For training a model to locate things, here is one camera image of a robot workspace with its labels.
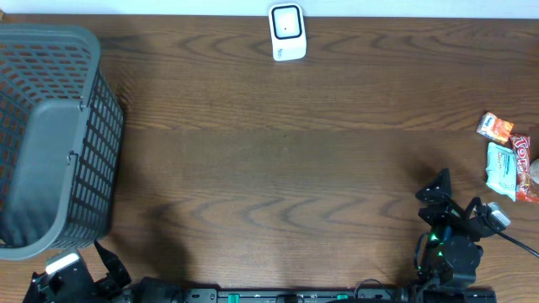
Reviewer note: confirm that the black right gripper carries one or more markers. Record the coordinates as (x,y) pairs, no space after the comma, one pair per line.
(450,209)

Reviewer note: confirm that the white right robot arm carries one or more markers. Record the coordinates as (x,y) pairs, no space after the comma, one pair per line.
(452,254)

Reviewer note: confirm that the green lid jar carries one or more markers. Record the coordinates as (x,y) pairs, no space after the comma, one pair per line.
(534,171)

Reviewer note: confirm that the orange Kleenex tissue pack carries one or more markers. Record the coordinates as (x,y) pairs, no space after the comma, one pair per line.
(494,128)

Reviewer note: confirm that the mint tissue wipes pack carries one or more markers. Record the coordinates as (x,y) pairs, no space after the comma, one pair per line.
(501,170)

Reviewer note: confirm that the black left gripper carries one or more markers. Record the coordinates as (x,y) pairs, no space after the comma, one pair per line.
(114,264)

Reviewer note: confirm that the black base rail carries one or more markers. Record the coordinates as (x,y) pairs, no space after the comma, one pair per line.
(153,290)

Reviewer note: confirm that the red Top chocolate bar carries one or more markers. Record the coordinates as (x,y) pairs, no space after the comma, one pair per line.
(521,148)

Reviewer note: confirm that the grey plastic basket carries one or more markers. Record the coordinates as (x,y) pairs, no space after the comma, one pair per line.
(61,134)

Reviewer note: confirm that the white barcode scanner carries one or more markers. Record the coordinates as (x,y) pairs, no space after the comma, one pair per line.
(287,30)

